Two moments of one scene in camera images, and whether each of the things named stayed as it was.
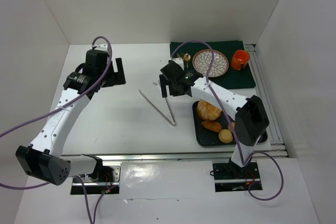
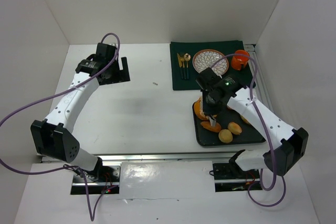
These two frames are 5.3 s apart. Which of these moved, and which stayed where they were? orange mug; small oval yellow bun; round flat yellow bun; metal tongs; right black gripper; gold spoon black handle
Moved: right black gripper; metal tongs
Stayed: small oval yellow bun; round flat yellow bun; gold spoon black handle; orange mug
